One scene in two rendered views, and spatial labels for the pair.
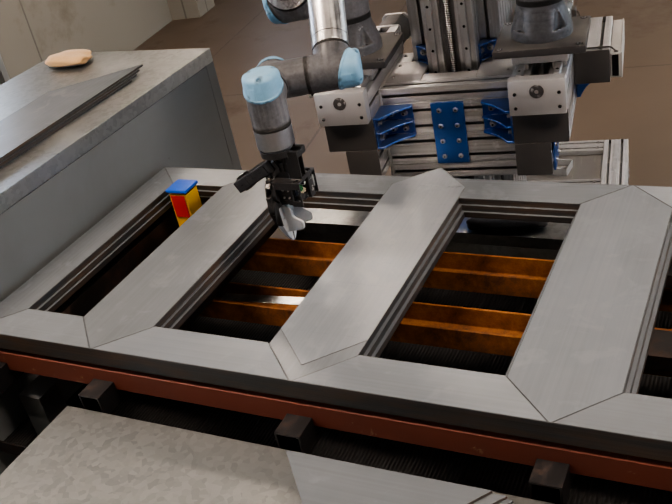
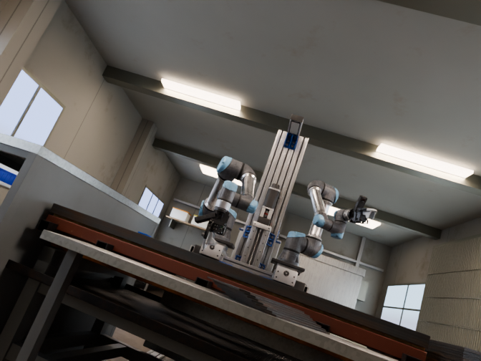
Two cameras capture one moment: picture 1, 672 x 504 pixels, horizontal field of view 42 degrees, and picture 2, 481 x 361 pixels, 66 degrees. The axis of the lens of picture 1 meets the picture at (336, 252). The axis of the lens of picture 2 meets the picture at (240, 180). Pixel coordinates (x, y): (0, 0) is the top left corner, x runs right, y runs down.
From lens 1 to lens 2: 1.14 m
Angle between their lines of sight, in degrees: 47
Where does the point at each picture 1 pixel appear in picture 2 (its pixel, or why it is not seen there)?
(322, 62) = (246, 198)
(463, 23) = (260, 250)
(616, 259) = not seen: hidden behind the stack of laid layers
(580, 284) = not seen: hidden behind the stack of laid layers
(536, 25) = (289, 256)
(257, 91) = (230, 185)
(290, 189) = (220, 224)
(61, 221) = (96, 212)
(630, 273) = not seen: hidden behind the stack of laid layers
